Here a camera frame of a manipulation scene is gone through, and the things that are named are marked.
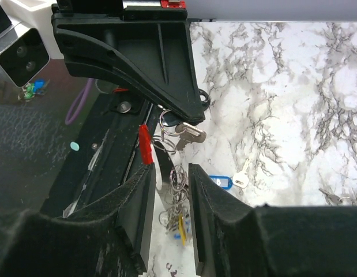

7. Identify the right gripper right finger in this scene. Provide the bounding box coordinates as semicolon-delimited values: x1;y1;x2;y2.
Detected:
188;164;357;276

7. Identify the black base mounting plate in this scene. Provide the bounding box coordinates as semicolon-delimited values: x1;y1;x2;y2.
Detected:
40;92;152;218

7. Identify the blue key tag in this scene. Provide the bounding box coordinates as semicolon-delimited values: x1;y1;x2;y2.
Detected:
209;175;233;190

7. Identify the spare key bunch outside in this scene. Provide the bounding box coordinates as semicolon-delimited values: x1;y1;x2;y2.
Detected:
17;78;50;102

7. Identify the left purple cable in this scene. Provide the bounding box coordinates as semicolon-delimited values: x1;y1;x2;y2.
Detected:
64;77;95;125

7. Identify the red black key holder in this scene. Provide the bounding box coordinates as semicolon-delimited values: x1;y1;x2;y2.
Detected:
137;123;179;208

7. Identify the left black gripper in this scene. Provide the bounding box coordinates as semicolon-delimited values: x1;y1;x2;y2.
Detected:
51;0;205;125

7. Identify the bunch of silver keys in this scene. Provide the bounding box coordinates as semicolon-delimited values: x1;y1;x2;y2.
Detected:
152;107;206;245

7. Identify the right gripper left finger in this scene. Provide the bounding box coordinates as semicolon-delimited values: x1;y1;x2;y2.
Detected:
0;164;156;276

